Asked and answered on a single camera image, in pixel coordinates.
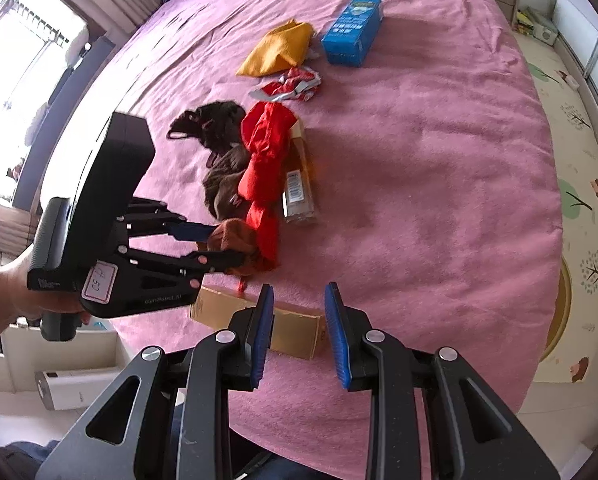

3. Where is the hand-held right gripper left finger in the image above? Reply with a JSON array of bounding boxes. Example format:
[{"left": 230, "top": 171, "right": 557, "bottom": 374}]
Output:
[{"left": 36, "top": 284, "right": 276, "bottom": 480}]

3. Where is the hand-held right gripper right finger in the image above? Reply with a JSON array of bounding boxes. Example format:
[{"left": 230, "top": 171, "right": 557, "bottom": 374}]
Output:
[{"left": 324, "top": 281, "right": 562, "bottom": 480}]

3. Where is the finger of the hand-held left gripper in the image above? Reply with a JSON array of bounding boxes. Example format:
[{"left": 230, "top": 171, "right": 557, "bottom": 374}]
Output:
[
  {"left": 114, "top": 199, "right": 217, "bottom": 243},
  {"left": 116, "top": 244, "right": 246, "bottom": 282}
]

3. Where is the rust brown sock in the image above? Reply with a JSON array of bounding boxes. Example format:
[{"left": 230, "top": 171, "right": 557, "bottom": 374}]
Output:
[{"left": 207, "top": 219, "right": 280, "bottom": 278}]

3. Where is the tan cardboard box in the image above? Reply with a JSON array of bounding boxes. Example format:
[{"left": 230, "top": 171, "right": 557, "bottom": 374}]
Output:
[{"left": 190, "top": 284, "right": 328, "bottom": 361}]

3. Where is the yellow cloth pouch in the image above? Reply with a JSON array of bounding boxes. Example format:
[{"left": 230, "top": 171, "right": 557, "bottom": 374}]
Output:
[{"left": 236, "top": 19, "right": 314, "bottom": 79}]

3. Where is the blue cardboard box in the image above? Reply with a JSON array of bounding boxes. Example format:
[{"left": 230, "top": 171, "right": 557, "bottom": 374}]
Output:
[{"left": 321, "top": 0, "right": 384, "bottom": 68}]

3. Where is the person's left hand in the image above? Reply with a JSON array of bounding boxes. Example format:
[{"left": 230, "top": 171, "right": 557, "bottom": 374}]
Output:
[{"left": 0, "top": 247, "right": 92, "bottom": 331}]

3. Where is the brown fuzzy sock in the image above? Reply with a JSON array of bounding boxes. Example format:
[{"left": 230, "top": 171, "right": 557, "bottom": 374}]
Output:
[{"left": 201, "top": 145, "right": 252, "bottom": 222}]

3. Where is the red cloth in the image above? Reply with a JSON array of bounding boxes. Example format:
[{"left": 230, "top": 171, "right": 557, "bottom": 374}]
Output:
[{"left": 238, "top": 101, "right": 300, "bottom": 269}]

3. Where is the dark brown cloth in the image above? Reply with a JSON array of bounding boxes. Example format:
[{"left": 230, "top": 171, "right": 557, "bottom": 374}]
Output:
[{"left": 167, "top": 101, "right": 248, "bottom": 156}]

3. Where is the clear gold box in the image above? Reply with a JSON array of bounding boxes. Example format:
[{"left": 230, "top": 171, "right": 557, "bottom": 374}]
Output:
[{"left": 278, "top": 120, "right": 318, "bottom": 226}]

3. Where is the bright window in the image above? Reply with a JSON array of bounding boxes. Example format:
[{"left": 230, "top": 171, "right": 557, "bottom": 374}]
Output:
[{"left": 0, "top": 0, "right": 90, "bottom": 196}]

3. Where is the pink bed sheet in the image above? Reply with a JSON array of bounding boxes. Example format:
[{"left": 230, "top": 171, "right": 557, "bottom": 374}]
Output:
[{"left": 76, "top": 0, "right": 566, "bottom": 471}]

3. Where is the red and white crumpled wrapper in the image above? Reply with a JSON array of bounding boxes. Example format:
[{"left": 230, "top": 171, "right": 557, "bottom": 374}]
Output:
[{"left": 249, "top": 66, "right": 324, "bottom": 104}]

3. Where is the white power bank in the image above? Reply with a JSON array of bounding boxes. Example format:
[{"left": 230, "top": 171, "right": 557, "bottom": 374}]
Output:
[{"left": 34, "top": 367, "right": 130, "bottom": 412}]

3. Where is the cartoon tree play mat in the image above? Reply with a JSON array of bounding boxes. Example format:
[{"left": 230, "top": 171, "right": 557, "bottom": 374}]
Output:
[{"left": 509, "top": 30, "right": 598, "bottom": 461}]

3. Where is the small box on floor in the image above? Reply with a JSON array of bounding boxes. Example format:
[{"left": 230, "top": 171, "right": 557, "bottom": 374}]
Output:
[{"left": 516, "top": 7, "right": 560, "bottom": 47}]

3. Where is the glass sliding door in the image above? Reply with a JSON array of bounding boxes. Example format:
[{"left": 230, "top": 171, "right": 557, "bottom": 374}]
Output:
[{"left": 553, "top": 0, "right": 598, "bottom": 152}]

